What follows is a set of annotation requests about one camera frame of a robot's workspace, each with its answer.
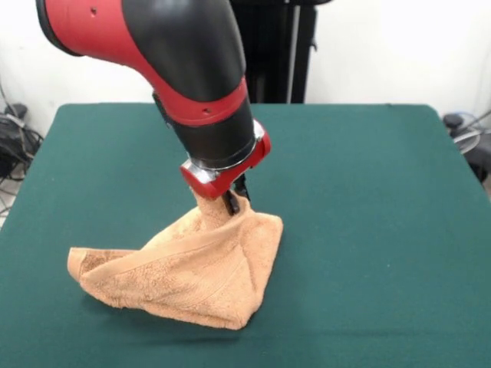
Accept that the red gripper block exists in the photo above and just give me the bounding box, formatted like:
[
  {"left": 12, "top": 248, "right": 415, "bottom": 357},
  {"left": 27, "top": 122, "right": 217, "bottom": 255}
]
[{"left": 180, "top": 119, "right": 272, "bottom": 215}]

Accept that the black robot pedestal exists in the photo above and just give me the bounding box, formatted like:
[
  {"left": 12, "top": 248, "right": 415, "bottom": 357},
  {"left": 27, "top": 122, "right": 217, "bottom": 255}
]
[{"left": 229, "top": 0, "right": 319, "bottom": 104}]

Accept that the tan terry towel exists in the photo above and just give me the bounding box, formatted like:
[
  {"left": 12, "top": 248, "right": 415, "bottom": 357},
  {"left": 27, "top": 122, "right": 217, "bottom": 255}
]
[{"left": 67, "top": 191, "right": 285, "bottom": 330}]

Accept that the black plug adapter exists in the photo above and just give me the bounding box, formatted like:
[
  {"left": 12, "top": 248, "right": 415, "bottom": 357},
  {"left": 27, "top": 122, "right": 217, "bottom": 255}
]
[{"left": 4, "top": 103, "right": 28, "bottom": 119}]

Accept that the black cable bundle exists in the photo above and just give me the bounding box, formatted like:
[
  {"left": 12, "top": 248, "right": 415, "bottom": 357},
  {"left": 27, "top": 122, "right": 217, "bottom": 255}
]
[
  {"left": 0, "top": 76, "right": 45, "bottom": 185},
  {"left": 443, "top": 110, "right": 491, "bottom": 181}
]

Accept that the dark green table cloth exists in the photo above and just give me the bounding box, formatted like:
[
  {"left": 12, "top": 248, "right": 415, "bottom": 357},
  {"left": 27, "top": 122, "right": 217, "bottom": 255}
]
[{"left": 0, "top": 101, "right": 491, "bottom": 368}]

